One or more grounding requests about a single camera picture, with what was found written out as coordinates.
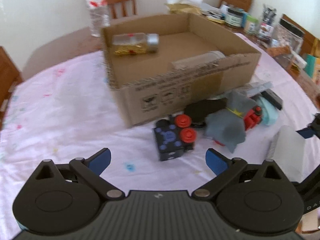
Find large clear snack jar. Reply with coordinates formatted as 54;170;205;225
271;19;305;68

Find yellow pack with pens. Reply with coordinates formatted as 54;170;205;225
206;10;225;23

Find clear plastic container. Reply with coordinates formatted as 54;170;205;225
170;51;225;70

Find clear bottle silver cap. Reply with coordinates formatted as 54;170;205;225
111;33;160;57

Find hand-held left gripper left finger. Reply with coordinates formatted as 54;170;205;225
24;148;125;200

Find grey cloth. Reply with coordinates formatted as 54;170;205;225
241;81;274;97
204;90;258;153

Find cardboard box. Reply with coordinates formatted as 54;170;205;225
100;12;262;128

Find glass jar dark lid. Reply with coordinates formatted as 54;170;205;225
224;7;244;28

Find black toy block red wheels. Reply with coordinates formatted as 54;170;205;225
153;115;198;162

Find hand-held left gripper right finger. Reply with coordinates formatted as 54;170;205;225
192;149;290;200

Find gold tissue pack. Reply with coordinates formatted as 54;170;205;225
165;0;205;15

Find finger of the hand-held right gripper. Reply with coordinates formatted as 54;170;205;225
295;114;320;140

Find pink floral tablecloth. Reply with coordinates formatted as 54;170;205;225
0;31;320;240

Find clear jar with pens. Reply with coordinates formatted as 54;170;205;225
257;4;277;39

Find clear plastic case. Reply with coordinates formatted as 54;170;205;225
269;125;313;183

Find teal box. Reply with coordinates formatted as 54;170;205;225
304;54;320;80

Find light blue cloth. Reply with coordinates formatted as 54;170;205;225
255;96;279;127

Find black rectangular box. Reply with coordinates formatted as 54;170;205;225
261;90;284;110

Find green lid container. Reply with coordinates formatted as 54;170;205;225
244;15;259;35

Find clear water bottle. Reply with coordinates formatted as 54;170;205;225
86;0;110;37

